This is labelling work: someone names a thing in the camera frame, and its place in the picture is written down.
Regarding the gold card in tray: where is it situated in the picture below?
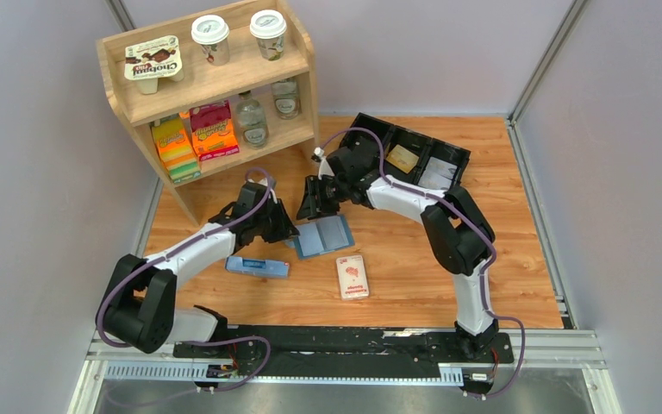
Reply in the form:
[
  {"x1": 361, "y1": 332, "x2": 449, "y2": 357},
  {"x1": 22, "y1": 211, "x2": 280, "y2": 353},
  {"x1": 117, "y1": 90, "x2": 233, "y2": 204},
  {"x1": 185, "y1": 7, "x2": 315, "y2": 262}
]
[{"x1": 386, "y1": 145, "x2": 419, "y2": 174}]

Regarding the right clear glass bottle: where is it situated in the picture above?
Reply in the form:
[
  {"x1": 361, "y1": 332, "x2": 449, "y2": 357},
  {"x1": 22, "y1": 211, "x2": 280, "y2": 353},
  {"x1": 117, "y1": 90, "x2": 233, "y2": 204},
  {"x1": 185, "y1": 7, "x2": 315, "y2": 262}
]
[{"x1": 271, "y1": 77, "x2": 300, "y2": 120}]

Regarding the aluminium frame rail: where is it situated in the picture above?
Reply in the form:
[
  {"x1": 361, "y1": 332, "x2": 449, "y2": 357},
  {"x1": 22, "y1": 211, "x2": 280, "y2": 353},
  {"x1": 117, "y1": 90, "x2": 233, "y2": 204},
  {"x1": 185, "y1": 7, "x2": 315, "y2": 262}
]
[{"x1": 68, "y1": 325, "x2": 621, "y2": 413}]

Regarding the upper grey card in tray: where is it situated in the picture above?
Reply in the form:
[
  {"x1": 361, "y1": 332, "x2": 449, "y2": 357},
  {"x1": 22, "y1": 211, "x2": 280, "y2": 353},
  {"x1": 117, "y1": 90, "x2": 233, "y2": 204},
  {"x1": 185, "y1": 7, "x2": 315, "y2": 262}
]
[{"x1": 425, "y1": 157, "x2": 458, "y2": 180}]

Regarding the blue flat box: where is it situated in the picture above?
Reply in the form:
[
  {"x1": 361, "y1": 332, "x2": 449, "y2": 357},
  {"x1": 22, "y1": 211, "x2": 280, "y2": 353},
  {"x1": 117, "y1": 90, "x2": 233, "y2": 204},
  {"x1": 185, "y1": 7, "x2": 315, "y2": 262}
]
[{"x1": 225, "y1": 256, "x2": 290, "y2": 279}]

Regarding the multicolour sponge stack pack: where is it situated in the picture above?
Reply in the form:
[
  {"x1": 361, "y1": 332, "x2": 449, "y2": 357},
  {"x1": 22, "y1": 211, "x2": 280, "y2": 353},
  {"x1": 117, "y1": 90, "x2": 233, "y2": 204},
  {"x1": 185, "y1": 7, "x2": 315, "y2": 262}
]
[{"x1": 150, "y1": 114, "x2": 200, "y2": 184}]

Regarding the blue leather card holder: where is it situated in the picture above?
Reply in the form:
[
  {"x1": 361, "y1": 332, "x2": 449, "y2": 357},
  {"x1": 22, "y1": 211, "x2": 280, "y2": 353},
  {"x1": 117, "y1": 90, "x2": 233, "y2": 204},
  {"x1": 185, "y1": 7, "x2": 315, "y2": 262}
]
[{"x1": 286, "y1": 215, "x2": 355, "y2": 260}]

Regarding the white pink sponge packet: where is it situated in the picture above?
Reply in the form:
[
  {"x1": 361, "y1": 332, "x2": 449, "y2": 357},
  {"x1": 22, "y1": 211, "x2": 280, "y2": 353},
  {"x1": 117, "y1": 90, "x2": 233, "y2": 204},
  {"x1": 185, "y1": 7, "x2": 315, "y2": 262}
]
[{"x1": 335, "y1": 254, "x2": 370, "y2": 300}]

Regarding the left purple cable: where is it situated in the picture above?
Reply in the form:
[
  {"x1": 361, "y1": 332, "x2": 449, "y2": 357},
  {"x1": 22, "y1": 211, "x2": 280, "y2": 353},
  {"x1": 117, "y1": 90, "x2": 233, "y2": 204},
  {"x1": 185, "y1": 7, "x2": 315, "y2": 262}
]
[{"x1": 95, "y1": 166, "x2": 278, "y2": 395}]

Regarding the paper coffee cup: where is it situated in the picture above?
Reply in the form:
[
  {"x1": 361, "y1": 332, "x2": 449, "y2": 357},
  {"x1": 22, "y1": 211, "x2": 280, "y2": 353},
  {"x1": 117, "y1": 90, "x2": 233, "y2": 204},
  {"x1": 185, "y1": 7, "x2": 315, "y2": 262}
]
[
  {"x1": 190, "y1": 15, "x2": 230, "y2": 66},
  {"x1": 249, "y1": 9, "x2": 287, "y2": 61}
]

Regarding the lower grey card in tray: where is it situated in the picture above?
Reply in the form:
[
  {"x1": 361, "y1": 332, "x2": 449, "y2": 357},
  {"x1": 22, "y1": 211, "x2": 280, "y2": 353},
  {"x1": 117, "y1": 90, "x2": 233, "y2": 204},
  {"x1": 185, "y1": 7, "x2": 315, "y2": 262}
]
[{"x1": 417, "y1": 172, "x2": 452, "y2": 191}]

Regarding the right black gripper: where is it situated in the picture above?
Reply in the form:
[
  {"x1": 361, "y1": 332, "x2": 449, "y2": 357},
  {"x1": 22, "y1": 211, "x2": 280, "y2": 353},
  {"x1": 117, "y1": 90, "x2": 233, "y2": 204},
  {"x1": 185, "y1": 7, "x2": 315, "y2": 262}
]
[{"x1": 298, "y1": 174, "x2": 350, "y2": 220}]

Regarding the clear glass bottle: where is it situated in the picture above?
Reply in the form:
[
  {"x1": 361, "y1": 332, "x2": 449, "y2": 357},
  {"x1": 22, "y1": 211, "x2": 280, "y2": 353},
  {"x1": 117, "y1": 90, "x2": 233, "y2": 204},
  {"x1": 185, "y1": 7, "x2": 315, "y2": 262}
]
[
  {"x1": 271, "y1": 77, "x2": 300, "y2": 120},
  {"x1": 235, "y1": 91, "x2": 269, "y2": 148}
]

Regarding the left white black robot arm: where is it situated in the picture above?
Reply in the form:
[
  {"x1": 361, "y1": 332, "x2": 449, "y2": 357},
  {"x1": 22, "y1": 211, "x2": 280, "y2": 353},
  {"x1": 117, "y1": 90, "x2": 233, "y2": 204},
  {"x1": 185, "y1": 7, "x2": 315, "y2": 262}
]
[{"x1": 96, "y1": 179, "x2": 298, "y2": 358}]

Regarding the right paper coffee cup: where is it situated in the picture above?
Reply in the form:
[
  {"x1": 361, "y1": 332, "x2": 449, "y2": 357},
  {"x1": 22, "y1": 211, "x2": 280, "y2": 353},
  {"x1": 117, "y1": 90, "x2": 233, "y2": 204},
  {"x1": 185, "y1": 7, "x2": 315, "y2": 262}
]
[{"x1": 249, "y1": 9, "x2": 287, "y2": 61}]

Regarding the grey card in tray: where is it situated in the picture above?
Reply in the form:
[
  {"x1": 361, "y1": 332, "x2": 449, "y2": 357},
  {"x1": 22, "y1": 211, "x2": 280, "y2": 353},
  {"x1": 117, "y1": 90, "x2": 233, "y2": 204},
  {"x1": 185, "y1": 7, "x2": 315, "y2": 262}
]
[
  {"x1": 417, "y1": 172, "x2": 452, "y2": 191},
  {"x1": 425, "y1": 157, "x2": 458, "y2": 180}
]

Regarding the black compartment tray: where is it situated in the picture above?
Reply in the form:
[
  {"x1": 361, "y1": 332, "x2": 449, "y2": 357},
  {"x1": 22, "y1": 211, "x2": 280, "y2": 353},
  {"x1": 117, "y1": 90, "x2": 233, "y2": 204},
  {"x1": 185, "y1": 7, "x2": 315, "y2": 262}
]
[{"x1": 351, "y1": 113, "x2": 471, "y2": 187}]

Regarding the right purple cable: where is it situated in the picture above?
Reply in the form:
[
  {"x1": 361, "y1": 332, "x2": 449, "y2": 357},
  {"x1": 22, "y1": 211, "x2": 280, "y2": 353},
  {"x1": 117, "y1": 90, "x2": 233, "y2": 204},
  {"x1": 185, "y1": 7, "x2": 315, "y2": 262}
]
[{"x1": 319, "y1": 126, "x2": 528, "y2": 400}]

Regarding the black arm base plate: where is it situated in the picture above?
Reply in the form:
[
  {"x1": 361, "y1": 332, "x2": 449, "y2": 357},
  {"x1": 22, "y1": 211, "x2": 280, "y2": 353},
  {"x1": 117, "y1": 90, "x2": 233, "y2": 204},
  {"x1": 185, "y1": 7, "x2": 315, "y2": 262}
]
[{"x1": 173, "y1": 325, "x2": 515, "y2": 379}]

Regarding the left clear glass bottle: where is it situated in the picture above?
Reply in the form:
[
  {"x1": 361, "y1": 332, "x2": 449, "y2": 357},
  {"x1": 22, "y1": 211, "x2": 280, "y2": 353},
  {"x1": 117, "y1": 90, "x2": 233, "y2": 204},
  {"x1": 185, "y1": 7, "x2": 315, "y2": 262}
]
[{"x1": 235, "y1": 91, "x2": 269, "y2": 148}]

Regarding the red orange Scrub Mommy box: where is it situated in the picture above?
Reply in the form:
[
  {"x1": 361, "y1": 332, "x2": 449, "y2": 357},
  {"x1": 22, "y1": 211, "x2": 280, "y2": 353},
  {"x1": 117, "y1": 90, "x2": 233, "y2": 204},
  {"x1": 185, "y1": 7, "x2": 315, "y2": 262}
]
[{"x1": 189, "y1": 100, "x2": 240, "y2": 161}]

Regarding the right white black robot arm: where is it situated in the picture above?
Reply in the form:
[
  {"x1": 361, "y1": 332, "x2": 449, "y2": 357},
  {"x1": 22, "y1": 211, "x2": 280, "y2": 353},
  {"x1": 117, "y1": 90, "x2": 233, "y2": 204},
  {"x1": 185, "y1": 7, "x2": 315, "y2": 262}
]
[{"x1": 297, "y1": 147, "x2": 498, "y2": 361}]

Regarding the left paper coffee cup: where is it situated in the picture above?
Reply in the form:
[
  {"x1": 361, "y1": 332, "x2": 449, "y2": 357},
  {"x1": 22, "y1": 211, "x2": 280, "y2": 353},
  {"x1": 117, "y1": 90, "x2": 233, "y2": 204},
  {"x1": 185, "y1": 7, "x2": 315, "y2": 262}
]
[{"x1": 190, "y1": 15, "x2": 230, "y2": 66}]

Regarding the Chobani yogurt pack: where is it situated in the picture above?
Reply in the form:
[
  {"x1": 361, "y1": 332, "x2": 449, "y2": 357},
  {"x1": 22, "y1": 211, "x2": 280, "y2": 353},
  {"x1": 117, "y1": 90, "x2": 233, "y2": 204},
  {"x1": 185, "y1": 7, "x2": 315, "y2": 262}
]
[{"x1": 124, "y1": 35, "x2": 184, "y2": 95}]

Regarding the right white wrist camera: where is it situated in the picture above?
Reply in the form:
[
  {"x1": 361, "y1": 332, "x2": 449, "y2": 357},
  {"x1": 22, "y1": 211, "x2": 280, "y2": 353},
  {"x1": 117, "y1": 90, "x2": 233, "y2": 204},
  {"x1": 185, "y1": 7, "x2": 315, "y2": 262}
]
[{"x1": 311, "y1": 147, "x2": 334, "y2": 179}]

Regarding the purple cable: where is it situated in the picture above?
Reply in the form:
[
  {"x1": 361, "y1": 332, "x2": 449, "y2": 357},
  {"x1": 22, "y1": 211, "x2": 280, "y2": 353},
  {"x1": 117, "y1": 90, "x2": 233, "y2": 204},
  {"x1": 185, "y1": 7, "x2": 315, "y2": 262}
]
[
  {"x1": 95, "y1": 166, "x2": 278, "y2": 395},
  {"x1": 319, "y1": 126, "x2": 528, "y2": 400}
]

